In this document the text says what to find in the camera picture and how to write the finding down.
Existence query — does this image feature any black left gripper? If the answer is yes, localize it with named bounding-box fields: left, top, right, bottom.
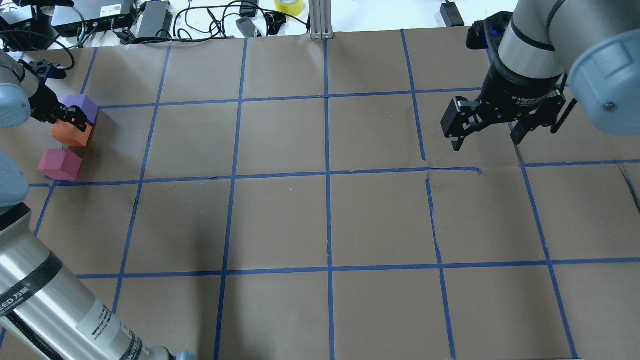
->
left=29, top=84, right=89, bottom=133

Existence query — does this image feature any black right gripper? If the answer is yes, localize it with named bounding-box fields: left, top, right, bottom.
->
left=440, top=60, right=567, bottom=152

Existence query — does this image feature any orange foam cube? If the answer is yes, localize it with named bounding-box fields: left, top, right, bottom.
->
left=49, top=121, right=93, bottom=148

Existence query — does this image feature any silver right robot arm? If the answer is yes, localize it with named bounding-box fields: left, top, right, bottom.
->
left=440, top=0, right=640, bottom=152

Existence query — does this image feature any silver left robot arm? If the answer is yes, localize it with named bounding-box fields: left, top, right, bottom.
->
left=0, top=52, right=195, bottom=360

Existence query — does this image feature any purple foam cube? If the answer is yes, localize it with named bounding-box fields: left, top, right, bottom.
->
left=61, top=95, right=99, bottom=126

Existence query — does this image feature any pink foam cube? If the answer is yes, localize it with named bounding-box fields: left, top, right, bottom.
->
left=38, top=148, right=83, bottom=182

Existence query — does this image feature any black power adapter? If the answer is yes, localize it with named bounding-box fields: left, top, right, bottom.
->
left=439, top=0, right=465, bottom=28

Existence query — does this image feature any yellow tape roll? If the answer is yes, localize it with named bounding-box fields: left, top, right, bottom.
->
left=274, top=0, right=305, bottom=17

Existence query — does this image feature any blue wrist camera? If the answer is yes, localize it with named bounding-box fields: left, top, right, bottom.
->
left=18, top=59, right=67, bottom=83

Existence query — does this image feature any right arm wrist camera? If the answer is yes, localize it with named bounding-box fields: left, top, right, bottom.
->
left=465, top=11, right=514, bottom=52

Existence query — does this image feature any aluminium frame post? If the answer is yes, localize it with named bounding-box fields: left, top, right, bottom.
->
left=308, top=0, right=334, bottom=40

